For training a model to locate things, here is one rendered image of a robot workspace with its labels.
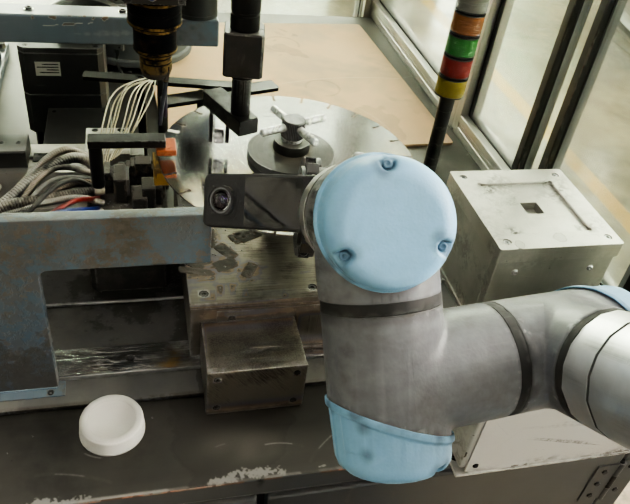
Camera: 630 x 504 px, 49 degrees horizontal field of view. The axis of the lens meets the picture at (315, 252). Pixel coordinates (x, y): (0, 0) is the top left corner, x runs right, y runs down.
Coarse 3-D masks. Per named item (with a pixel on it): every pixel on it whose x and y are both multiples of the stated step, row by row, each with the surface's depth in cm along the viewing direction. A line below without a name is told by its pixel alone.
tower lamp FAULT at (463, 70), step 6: (444, 54) 100; (444, 60) 100; (450, 60) 99; (456, 60) 99; (462, 60) 99; (468, 60) 99; (444, 66) 101; (450, 66) 100; (456, 66) 99; (462, 66) 99; (468, 66) 100; (444, 72) 101; (450, 72) 100; (456, 72) 100; (462, 72) 100; (468, 72) 101; (450, 78) 101; (456, 78) 100; (462, 78) 101
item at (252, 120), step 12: (240, 84) 77; (204, 96) 83; (216, 96) 82; (228, 96) 83; (240, 96) 78; (216, 108) 82; (228, 108) 80; (240, 108) 79; (228, 120) 80; (240, 120) 79; (252, 120) 79; (228, 132) 85; (240, 132) 79; (252, 132) 80
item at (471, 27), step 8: (456, 16) 96; (464, 16) 95; (472, 16) 95; (480, 16) 95; (456, 24) 96; (464, 24) 96; (472, 24) 95; (480, 24) 96; (456, 32) 97; (464, 32) 96; (472, 32) 96; (480, 32) 97
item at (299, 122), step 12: (276, 108) 88; (288, 120) 85; (300, 120) 85; (312, 120) 87; (324, 120) 88; (264, 132) 83; (276, 132) 84; (288, 132) 85; (300, 132) 84; (312, 144) 83
